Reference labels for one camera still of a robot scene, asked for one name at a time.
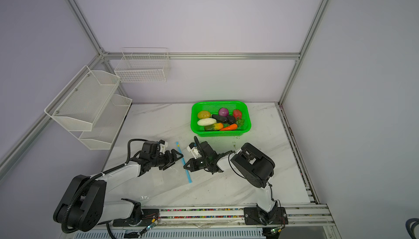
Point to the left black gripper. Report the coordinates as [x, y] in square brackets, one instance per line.
[174, 157]

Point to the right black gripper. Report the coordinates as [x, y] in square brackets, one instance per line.
[192, 162]

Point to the clear zip bag blue zipper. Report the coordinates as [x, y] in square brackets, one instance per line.
[154, 182]

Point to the green plastic basket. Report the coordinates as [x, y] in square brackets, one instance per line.
[213, 107]

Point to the purple toy onion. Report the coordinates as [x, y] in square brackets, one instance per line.
[223, 112]

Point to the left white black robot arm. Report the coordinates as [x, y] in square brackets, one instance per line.
[84, 204]

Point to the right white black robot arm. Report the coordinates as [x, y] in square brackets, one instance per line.
[248, 163]

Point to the white toy radish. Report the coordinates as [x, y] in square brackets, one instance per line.
[206, 122]

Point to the yellow green toy corn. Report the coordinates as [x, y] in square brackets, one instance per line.
[214, 127]

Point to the yellow toy lemon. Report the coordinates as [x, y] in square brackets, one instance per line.
[204, 114]

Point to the orange toy carrot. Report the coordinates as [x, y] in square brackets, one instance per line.
[229, 127]

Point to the green toy leafy vegetable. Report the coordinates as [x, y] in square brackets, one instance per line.
[240, 122]

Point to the red toy pepper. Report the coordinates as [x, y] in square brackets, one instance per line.
[237, 114]

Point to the white mesh lower shelf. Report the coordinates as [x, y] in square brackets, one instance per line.
[108, 126]

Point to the white mesh shelf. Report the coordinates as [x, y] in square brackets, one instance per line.
[108, 126]
[79, 107]

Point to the white mesh upper shelf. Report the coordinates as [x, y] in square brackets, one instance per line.
[79, 107]

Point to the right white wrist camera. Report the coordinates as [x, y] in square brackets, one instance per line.
[194, 150]

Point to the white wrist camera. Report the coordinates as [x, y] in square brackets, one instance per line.
[163, 146]
[194, 150]

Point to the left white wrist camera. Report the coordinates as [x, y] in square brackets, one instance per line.
[163, 146]

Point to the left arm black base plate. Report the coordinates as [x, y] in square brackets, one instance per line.
[140, 218]

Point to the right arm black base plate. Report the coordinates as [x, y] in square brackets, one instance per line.
[257, 216]

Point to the white wire wall basket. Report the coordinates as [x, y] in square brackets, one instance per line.
[143, 64]

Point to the aluminium front rail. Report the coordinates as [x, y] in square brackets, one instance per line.
[300, 215]

